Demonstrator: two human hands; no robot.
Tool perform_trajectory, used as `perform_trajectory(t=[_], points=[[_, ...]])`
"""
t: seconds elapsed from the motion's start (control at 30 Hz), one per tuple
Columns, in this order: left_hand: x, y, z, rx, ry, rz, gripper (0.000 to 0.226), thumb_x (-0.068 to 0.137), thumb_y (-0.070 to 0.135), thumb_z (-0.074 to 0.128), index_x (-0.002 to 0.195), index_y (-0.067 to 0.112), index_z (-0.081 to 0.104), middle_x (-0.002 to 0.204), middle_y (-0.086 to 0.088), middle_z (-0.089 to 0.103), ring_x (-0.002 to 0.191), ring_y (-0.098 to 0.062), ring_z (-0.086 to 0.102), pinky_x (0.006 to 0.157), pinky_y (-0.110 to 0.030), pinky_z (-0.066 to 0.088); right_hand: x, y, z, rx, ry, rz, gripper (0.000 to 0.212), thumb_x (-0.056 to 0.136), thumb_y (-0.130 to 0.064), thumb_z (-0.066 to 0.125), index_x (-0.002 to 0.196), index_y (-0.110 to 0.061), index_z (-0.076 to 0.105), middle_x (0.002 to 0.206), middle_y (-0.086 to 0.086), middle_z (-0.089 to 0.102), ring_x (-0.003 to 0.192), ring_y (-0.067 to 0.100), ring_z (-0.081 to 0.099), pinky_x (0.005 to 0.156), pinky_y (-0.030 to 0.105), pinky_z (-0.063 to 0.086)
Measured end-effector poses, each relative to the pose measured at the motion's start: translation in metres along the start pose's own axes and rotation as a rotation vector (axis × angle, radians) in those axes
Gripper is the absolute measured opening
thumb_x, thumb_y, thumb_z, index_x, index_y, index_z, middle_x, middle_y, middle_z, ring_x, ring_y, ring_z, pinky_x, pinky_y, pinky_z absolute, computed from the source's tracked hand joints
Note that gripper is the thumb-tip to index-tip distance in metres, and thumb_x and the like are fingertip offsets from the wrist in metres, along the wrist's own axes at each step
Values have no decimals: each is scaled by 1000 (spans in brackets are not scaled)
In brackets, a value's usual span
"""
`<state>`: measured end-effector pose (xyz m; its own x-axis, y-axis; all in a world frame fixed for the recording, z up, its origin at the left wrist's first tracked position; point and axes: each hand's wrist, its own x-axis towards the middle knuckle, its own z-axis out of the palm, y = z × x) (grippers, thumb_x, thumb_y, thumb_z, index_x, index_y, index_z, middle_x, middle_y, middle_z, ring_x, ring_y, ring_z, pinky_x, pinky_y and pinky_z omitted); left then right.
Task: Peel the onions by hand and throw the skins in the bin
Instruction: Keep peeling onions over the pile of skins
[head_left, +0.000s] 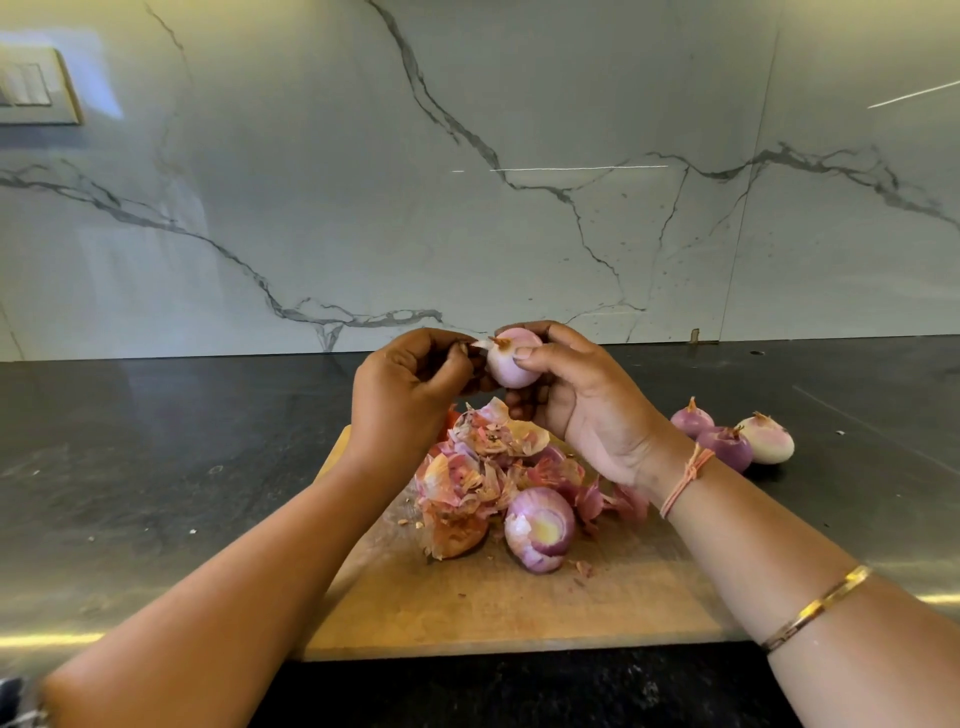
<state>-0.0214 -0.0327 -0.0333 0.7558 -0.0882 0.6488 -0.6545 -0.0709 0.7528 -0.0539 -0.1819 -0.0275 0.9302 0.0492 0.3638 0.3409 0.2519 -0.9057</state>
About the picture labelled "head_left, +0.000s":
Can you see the wooden cutting board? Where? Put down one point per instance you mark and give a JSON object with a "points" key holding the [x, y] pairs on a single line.
{"points": [[435, 600]]}

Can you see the person's right forearm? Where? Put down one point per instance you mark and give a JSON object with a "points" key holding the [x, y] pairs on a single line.
{"points": [[818, 593]]}

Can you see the person's left hand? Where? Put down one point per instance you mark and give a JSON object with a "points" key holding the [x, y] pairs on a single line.
{"points": [[398, 408]]}

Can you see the person's right hand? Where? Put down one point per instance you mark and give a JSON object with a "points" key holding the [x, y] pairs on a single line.
{"points": [[608, 402]]}

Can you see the brownish red onion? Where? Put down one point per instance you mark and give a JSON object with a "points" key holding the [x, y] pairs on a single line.
{"points": [[765, 438]]}

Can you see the red onion with pale patch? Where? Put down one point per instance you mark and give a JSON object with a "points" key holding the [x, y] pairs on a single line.
{"points": [[539, 528]]}

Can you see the small red onion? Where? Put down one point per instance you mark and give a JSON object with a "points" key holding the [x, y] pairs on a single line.
{"points": [[692, 419]]}

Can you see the gold bangle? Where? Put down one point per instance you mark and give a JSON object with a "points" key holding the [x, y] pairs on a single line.
{"points": [[818, 608]]}

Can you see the pile of onion peels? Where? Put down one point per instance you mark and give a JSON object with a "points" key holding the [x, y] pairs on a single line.
{"points": [[480, 473]]}

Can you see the black white plaid sleeve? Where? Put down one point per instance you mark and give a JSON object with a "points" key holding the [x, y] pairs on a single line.
{"points": [[15, 708]]}

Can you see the white wall switch plate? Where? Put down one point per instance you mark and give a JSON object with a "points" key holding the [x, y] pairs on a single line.
{"points": [[30, 86]]}

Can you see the person's left forearm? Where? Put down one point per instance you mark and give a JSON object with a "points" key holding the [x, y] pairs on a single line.
{"points": [[195, 623]]}

